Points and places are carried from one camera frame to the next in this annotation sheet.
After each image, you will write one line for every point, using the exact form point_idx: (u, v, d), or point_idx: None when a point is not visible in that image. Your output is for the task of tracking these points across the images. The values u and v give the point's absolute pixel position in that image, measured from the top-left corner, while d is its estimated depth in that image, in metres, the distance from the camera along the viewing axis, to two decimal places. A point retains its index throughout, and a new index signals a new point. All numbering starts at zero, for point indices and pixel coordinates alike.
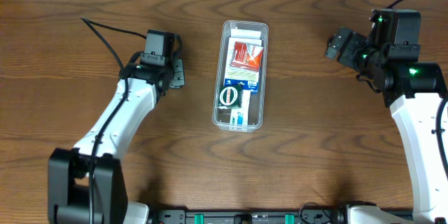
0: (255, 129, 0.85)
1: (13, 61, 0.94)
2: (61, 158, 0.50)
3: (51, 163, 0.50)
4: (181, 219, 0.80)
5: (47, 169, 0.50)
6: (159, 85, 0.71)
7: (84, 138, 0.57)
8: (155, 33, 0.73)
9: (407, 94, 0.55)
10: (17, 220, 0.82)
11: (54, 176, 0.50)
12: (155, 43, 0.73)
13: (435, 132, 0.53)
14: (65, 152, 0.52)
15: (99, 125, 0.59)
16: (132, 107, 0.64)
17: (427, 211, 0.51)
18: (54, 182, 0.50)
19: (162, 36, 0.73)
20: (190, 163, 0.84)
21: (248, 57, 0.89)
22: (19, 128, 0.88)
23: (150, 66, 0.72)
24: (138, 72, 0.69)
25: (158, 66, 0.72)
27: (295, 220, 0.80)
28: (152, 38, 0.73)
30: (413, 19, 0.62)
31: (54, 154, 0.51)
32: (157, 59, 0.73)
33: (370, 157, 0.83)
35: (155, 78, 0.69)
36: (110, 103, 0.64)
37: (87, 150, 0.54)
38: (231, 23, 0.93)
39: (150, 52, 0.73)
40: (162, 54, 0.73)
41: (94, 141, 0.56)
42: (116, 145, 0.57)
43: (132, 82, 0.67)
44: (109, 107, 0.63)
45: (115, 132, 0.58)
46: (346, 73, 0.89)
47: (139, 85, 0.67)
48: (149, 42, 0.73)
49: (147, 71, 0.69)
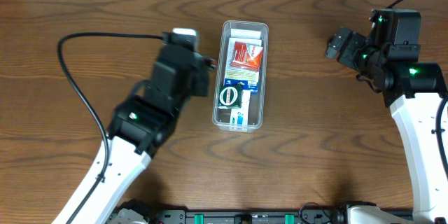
0: (255, 129, 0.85)
1: (12, 60, 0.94)
2: None
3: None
4: (181, 219, 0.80)
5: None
6: (157, 138, 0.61)
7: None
8: (164, 66, 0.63)
9: (407, 94, 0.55)
10: (16, 220, 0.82)
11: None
12: (162, 78, 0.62)
13: (435, 132, 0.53)
14: None
15: (66, 213, 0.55)
16: (108, 192, 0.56)
17: (427, 210, 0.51)
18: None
19: (171, 73, 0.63)
20: (190, 164, 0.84)
21: (248, 57, 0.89)
22: (19, 128, 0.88)
23: (149, 112, 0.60)
24: (131, 122, 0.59)
25: (162, 108, 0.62)
27: (295, 220, 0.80)
28: (162, 71, 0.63)
30: (413, 19, 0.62)
31: None
32: (161, 100, 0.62)
33: (370, 157, 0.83)
35: (151, 134, 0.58)
36: (82, 183, 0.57)
37: None
38: (231, 23, 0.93)
39: (155, 89, 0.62)
40: (169, 93, 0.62)
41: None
42: None
43: (115, 149, 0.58)
44: (81, 188, 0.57)
45: None
46: (346, 73, 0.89)
47: (129, 145, 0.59)
48: (156, 75, 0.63)
49: (142, 124, 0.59)
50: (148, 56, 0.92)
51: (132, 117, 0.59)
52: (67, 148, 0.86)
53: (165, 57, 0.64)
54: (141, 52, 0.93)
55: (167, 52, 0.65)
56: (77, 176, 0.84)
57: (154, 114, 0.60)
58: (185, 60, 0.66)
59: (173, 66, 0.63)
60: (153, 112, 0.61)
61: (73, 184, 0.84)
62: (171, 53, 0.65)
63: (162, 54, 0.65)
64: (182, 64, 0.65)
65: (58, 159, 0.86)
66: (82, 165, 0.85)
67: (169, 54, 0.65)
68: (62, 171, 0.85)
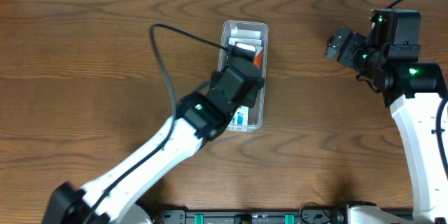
0: (255, 129, 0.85)
1: (12, 61, 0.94)
2: (67, 196, 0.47)
3: (56, 193, 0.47)
4: (181, 219, 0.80)
5: (50, 198, 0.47)
6: (211, 135, 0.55)
7: (99, 178, 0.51)
8: (233, 75, 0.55)
9: (407, 94, 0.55)
10: (16, 220, 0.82)
11: (55, 209, 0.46)
12: (227, 85, 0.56)
13: (435, 131, 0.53)
14: (72, 191, 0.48)
15: (120, 167, 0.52)
16: (159, 164, 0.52)
17: (427, 210, 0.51)
18: (52, 214, 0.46)
19: (241, 80, 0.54)
20: (190, 164, 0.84)
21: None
22: (18, 129, 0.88)
23: (210, 110, 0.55)
24: (192, 113, 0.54)
25: (221, 109, 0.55)
27: (295, 220, 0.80)
28: (229, 78, 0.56)
30: (413, 19, 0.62)
31: (62, 187, 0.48)
32: (222, 101, 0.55)
33: (370, 157, 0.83)
35: (207, 128, 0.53)
36: (142, 147, 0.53)
37: (92, 198, 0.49)
38: (231, 23, 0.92)
39: (220, 90, 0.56)
40: (230, 99, 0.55)
41: (102, 191, 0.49)
42: (123, 206, 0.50)
43: (178, 127, 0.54)
44: (140, 151, 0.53)
45: (129, 190, 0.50)
46: (346, 73, 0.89)
47: (190, 129, 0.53)
48: (222, 80, 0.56)
49: (201, 117, 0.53)
50: (148, 56, 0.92)
51: (196, 108, 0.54)
52: (67, 148, 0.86)
53: (236, 64, 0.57)
54: (141, 52, 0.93)
55: (239, 61, 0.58)
56: (77, 176, 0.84)
57: (214, 112, 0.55)
58: (255, 71, 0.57)
59: (241, 75, 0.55)
60: (213, 110, 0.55)
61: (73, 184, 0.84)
62: (243, 61, 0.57)
63: (234, 61, 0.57)
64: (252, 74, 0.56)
65: (58, 159, 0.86)
66: (81, 165, 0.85)
67: (241, 61, 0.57)
68: (62, 171, 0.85)
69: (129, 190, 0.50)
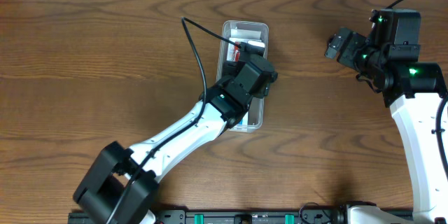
0: (255, 129, 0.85)
1: (12, 60, 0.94)
2: (115, 154, 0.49)
3: (103, 153, 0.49)
4: (181, 219, 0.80)
5: (97, 157, 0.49)
6: (231, 122, 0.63)
7: (145, 142, 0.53)
8: (252, 68, 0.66)
9: (407, 94, 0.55)
10: (16, 220, 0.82)
11: (100, 167, 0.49)
12: (247, 80, 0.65)
13: (435, 132, 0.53)
14: (120, 149, 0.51)
15: (160, 136, 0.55)
16: (193, 138, 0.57)
17: (426, 210, 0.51)
18: (95, 172, 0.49)
19: (259, 73, 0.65)
20: (190, 164, 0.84)
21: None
22: (18, 129, 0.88)
23: (230, 99, 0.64)
24: (216, 101, 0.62)
25: (241, 100, 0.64)
27: (295, 220, 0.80)
28: (248, 71, 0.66)
30: (413, 19, 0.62)
31: (110, 146, 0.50)
32: (241, 93, 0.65)
33: (370, 157, 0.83)
35: (229, 115, 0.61)
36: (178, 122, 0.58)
37: (138, 158, 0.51)
38: (231, 23, 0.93)
39: (239, 83, 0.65)
40: (248, 92, 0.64)
41: (148, 152, 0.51)
42: (165, 168, 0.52)
43: (209, 106, 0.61)
44: (176, 124, 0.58)
45: (170, 153, 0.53)
46: (346, 73, 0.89)
47: (216, 111, 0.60)
48: (242, 74, 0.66)
49: (224, 105, 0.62)
50: (148, 56, 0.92)
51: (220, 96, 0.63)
52: (66, 148, 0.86)
53: (253, 60, 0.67)
54: (141, 52, 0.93)
55: (255, 57, 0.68)
56: (77, 176, 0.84)
57: (234, 101, 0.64)
58: (269, 66, 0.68)
59: (259, 70, 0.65)
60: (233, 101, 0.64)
61: (73, 184, 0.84)
62: (258, 59, 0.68)
63: (251, 59, 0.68)
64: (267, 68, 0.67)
65: (58, 159, 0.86)
66: (81, 165, 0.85)
67: (257, 59, 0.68)
68: (62, 171, 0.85)
69: (171, 155, 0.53)
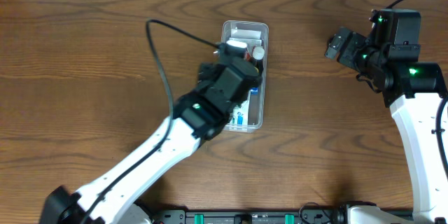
0: (255, 129, 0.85)
1: (12, 61, 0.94)
2: (59, 199, 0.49)
3: (48, 199, 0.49)
4: (181, 219, 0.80)
5: (45, 204, 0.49)
6: (209, 134, 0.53)
7: (94, 182, 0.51)
8: (232, 73, 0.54)
9: (407, 94, 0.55)
10: (16, 220, 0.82)
11: (48, 213, 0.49)
12: (227, 86, 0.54)
13: (435, 132, 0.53)
14: (66, 194, 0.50)
15: (115, 171, 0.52)
16: (155, 167, 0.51)
17: (426, 210, 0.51)
18: (45, 219, 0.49)
19: (241, 79, 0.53)
20: (190, 164, 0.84)
21: (249, 56, 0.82)
22: (18, 129, 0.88)
23: (207, 109, 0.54)
24: (190, 113, 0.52)
25: (220, 109, 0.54)
27: (295, 220, 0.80)
28: (229, 76, 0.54)
30: (413, 19, 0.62)
31: (57, 192, 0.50)
32: (221, 101, 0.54)
33: (370, 157, 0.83)
35: (205, 128, 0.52)
36: (139, 148, 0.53)
37: (85, 203, 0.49)
38: (231, 23, 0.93)
39: (218, 89, 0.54)
40: (229, 99, 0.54)
41: (96, 194, 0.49)
42: (119, 208, 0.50)
43: (177, 126, 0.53)
44: (139, 150, 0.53)
45: (124, 192, 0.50)
46: (346, 73, 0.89)
47: (186, 129, 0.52)
48: (222, 79, 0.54)
49: (198, 116, 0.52)
50: (148, 56, 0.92)
51: (194, 107, 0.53)
52: (66, 148, 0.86)
53: (235, 61, 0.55)
54: (141, 52, 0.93)
55: (236, 59, 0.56)
56: (77, 176, 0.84)
57: (213, 111, 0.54)
58: (253, 70, 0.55)
59: (241, 75, 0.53)
60: (210, 111, 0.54)
61: (73, 184, 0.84)
62: (241, 60, 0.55)
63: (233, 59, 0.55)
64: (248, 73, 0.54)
65: (58, 159, 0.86)
66: (81, 165, 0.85)
67: (239, 60, 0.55)
68: (62, 171, 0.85)
69: (124, 193, 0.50)
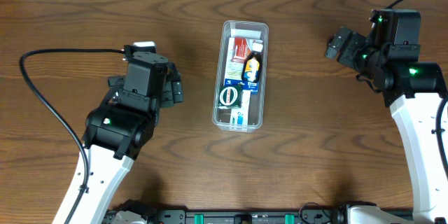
0: (255, 129, 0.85)
1: (12, 61, 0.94)
2: None
3: None
4: (181, 219, 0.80)
5: None
6: (136, 138, 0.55)
7: None
8: (139, 67, 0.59)
9: (407, 94, 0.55)
10: (16, 220, 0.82)
11: None
12: (140, 81, 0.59)
13: (435, 132, 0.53)
14: None
15: None
16: (92, 205, 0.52)
17: (426, 210, 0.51)
18: None
19: (148, 70, 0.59)
20: (190, 163, 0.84)
21: (249, 51, 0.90)
22: (18, 128, 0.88)
23: (124, 115, 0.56)
24: (106, 129, 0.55)
25: (138, 108, 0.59)
27: (295, 220, 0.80)
28: (136, 73, 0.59)
30: (413, 19, 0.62)
31: None
32: (138, 99, 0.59)
33: (370, 157, 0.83)
35: (128, 136, 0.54)
36: (66, 196, 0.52)
37: None
38: (231, 23, 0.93)
39: (131, 89, 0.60)
40: (145, 94, 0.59)
41: None
42: None
43: (95, 157, 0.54)
44: (68, 198, 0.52)
45: None
46: (346, 73, 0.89)
47: (108, 152, 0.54)
48: (131, 77, 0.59)
49: (118, 126, 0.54)
50: None
51: (106, 122, 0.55)
52: (66, 148, 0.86)
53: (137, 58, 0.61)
54: None
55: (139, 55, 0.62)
56: None
57: (130, 115, 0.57)
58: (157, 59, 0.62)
59: (148, 65, 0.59)
60: (130, 114, 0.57)
61: None
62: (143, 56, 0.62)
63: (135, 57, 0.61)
64: (159, 64, 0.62)
65: (58, 159, 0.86)
66: None
67: (142, 56, 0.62)
68: (62, 171, 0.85)
69: None
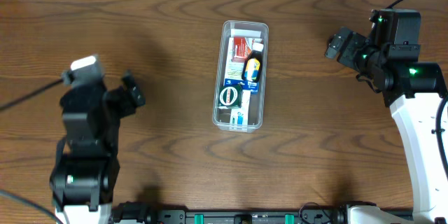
0: (255, 129, 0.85)
1: (12, 61, 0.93)
2: None
3: None
4: (181, 219, 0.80)
5: None
6: (105, 184, 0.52)
7: None
8: (74, 115, 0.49)
9: (407, 94, 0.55)
10: (16, 220, 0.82)
11: None
12: (80, 130, 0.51)
13: (435, 132, 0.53)
14: None
15: None
16: None
17: (426, 210, 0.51)
18: None
19: (87, 114, 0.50)
20: (190, 164, 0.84)
21: (249, 50, 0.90)
22: (18, 129, 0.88)
23: (84, 167, 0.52)
24: (72, 187, 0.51)
25: (94, 154, 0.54)
27: (295, 220, 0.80)
28: (75, 121, 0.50)
30: (413, 19, 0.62)
31: None
32: (90, 145, 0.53)
33: (370, 157, 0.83)
35: (96, 185, 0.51)
36: None
37: None
38: (231, 23, 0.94)
39: (78, 138, 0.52)
40: (94, 140, 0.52)
41: None
42: None
43: (72, 218, 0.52)
44: None
45: None
46: (346, 73, 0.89)
47: (82, 206, 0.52)
48: (70, 128, 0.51)
49: (83, 180, 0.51)
50: (148, 56, 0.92)
51: (69, 181, 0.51)
52: None
53: (69, 100, 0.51)
54: (141, 52, 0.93)
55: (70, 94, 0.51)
56: None
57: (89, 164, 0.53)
58: (93, 94, 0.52)
59: (84, 110, 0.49)
60: (89, 164, 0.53)
61: None
62: (74, 95, 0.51)
63: (66, 99, 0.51)
64: (93, 101, 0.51)
65: None
66: None
67: (73, 95, 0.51)
68: None
69: None
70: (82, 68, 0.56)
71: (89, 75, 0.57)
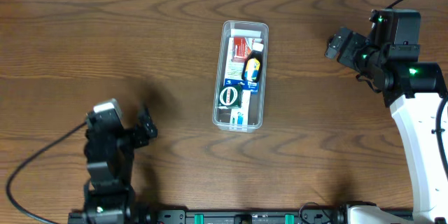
0: (255, 129, 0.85)
1: (12, 60, 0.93)
2: None
3: None
4: (181, 219, 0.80)
5: None
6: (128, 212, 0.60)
7: None
8: (95, 166, 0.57)
9: (407, 94, 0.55)
10: (16, 220, 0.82)
11: None
12: (103, 175, 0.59)
13: (435, 132, 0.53)
14: None
15: None
16: None
17: (426, 210, 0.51)
18: None
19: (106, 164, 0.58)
20: (190, 164, 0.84)
21: (249, 50, 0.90)
22: (18, 129, 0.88)
23: (110, 200, 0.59)
24: (101, 217, 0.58)
25: (115, 190, 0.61)
27: (295, 220, 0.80)
28: (96, 171, 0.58)
30: (413, 19, 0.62)
31: None
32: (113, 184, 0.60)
33: (370, 157, 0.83)
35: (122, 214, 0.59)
36: None
37: None
38: (231, 23, 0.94)
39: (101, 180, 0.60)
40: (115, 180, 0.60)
41: None
42: None
43: None
44: None
45: None
46: (346, 73, 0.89)
47: None
48: (93, 174, 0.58)
49: (110, 211, 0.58)
50: (148, 56, 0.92)
51: (99, 212, 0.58)
52: (67, 148, 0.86)
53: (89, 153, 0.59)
54: (141, 52, 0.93)
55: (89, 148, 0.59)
56: (78, 176, 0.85)
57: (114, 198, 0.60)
58: (108, 145, 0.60)
59: (103, 160, 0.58)
60: (114, 198, 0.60)
61: (73, 184, 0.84)
62: (92, 148, 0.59)
63: (87, 153, 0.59)
64: (110, 150, 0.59)
65: (58, 159, 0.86)
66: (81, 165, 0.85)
67: (92, 148, 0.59)
68: (62, 172, 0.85)
69: None
70: (103, 112, 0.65)
71: (110, 117, 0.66)
